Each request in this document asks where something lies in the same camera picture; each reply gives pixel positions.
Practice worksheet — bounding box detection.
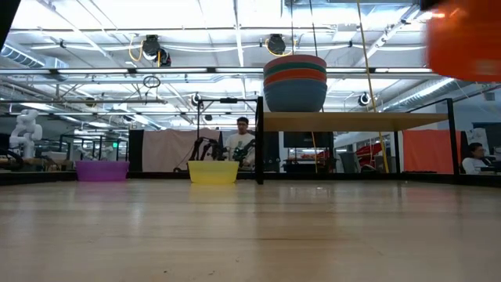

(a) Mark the beige pink curtain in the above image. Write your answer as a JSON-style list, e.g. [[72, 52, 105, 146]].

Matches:
[[142, 128, 223, 172]]

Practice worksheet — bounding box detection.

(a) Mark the teal plastic bowl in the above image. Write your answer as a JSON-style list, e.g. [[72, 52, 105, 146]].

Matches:
[[263, 62, 328, 78]]

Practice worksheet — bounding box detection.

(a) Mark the yellow plastic bowl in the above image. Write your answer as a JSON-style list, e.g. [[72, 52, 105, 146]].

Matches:
[[186, 160, 240, 185]]

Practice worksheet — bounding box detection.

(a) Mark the orange partition panel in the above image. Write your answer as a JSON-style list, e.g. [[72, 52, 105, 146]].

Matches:
[[402, 129, 463, 175]]

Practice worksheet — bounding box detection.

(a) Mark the pink plastic bowl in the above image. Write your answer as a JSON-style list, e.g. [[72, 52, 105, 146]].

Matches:
[[263, 54, 328, 71]]

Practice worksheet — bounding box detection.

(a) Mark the wooden shelf with black legs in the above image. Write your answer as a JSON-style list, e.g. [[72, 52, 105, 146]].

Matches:
[[255, 96, 460, 186]]

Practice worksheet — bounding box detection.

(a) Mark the black background station frame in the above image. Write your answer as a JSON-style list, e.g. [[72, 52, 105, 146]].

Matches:
[[196, 96, 260, 138]]

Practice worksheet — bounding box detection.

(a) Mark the black aluminium table frame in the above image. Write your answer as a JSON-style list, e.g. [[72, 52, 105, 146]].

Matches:
[[0, 170, 501, 187]]

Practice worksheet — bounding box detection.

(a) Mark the orange plastic bowl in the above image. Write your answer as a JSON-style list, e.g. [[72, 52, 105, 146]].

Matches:
[[425, 0, 501, 83]]

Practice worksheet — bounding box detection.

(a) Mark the person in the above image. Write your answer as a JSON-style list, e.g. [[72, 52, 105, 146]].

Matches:
[[460, 142, 495, 175], [224, 116, 258, 168]]

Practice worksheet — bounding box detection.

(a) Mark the blue plastic bowl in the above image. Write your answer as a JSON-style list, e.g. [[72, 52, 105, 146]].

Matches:
[[263, 79, 328, 114]]

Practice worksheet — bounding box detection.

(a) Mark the purple plastic bowl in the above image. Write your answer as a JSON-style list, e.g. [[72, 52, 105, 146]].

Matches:
[[75, 160, 131, 183]]

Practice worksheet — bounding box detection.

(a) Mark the black monitor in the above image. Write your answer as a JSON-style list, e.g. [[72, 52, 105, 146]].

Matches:
[[283, 131, 334, 150]]

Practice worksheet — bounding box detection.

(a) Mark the yellow hanging cable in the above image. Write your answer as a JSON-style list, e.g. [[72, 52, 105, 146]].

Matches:
[[355, 0, 391, 174]]

